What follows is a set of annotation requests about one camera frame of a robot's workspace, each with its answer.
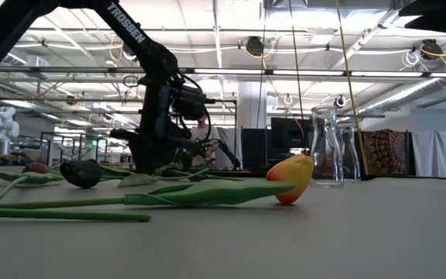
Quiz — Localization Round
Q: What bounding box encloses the dark red tulip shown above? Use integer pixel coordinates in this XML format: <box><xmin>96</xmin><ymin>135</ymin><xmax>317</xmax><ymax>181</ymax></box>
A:
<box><xmin>0</xmin><ymin>160</ymin><xmax>67</xmax><ymax>205</ymax></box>

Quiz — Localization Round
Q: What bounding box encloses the yellow cable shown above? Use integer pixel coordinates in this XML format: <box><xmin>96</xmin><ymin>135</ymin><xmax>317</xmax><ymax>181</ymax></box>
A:
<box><xmin>334</xmin><ymin>0</ymin><xmax>369</xmax><ymax>176</ymax></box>

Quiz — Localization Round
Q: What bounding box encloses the clear glass vase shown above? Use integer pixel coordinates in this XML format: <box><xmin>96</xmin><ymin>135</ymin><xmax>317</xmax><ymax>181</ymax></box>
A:
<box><xmin>338</xmin><ymin>122</ymin><xmax>362</xmax><ymax>183</ymax></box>
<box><xmin>310</xmin><ymin>105</ymin><xmax>345</xmax><ymax>189</ymax></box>

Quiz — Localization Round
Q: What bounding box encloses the black cable reel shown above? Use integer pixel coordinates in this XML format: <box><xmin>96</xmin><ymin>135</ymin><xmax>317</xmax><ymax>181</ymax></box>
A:
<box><xmin>245</xmin><ymin>36</ymin><xmax>265</xmax><ymax>57</ymax></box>
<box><xmin>420</xmin><ymin>38</ymin><xmax>444</xmax><ymax>60</ymax></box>

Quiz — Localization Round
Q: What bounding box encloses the black metal rig frame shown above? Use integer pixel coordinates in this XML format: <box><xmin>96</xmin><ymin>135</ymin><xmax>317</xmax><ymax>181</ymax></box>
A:
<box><xmin>206</xmin><ymin>98</ymin><xmax>238</xmax><ymax>170</ymax></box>

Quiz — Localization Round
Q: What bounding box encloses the black divider panel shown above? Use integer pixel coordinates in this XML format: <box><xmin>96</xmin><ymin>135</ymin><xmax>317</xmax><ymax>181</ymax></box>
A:
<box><xmin>241</xmin><ymin>127</ymin><xmax>269</xmax><ymax>171</ymax></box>

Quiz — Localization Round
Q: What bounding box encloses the black cable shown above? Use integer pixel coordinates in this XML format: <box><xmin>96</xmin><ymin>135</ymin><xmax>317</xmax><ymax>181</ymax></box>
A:
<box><xmin>286</xmin><ymin>0</ymin><xmax>307</xmax><ymax>156</ymax></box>

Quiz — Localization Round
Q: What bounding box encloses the patterned tapestry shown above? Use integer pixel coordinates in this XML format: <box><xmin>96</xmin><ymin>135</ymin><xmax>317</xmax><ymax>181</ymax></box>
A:
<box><xmin>362</xmin><ymin>129</ymin><xmax>408</xmax><ymax>175</ymax></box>

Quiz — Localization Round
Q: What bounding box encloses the person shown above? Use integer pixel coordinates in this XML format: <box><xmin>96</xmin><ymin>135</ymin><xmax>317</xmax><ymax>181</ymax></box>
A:
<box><xmin>190</xmin><ymin>115</ymin><xmax>222</xmax><ymax>170</ymax></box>

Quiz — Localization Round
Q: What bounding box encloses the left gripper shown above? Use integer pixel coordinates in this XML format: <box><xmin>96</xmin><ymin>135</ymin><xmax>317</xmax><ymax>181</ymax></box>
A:
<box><xmin>109</xmin><ymin>75</ymin><xmax>193</xmax><ymax>174</ymax></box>

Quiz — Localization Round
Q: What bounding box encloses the black aluminium table frame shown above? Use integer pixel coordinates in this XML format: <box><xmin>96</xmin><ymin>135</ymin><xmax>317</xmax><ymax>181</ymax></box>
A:
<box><xmin>191</xmin><ymin>167</ymin><xmax>446</xmax><ymax>181</ymax></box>

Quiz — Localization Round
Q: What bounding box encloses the white curtain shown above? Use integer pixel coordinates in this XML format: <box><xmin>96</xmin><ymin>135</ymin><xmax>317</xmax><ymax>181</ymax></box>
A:
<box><xmin>411</xmin><ymin>130</ymin><xmax>446</xmax><ymax>178</ymax></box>

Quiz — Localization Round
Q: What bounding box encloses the black monitor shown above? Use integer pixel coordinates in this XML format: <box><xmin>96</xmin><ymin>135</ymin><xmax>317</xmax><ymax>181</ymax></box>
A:
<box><xmin>271</xmin><ymin>117</ymin><xmax>312</xmax><ymax>156</ymax></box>

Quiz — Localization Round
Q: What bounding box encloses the silver ventilation duct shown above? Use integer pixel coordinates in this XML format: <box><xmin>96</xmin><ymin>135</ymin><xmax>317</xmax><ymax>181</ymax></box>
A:
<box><xmin>356</xmin><ymin>57</ymin><xmax>446</xmax><ymax>115</ymax></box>

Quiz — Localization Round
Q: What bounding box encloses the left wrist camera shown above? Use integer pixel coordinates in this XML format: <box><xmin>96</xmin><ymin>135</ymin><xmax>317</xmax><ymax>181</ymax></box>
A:
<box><xmin>171</xmin><ymin>85</ymin><xmax>210</xmax><ymax>120</ymax></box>

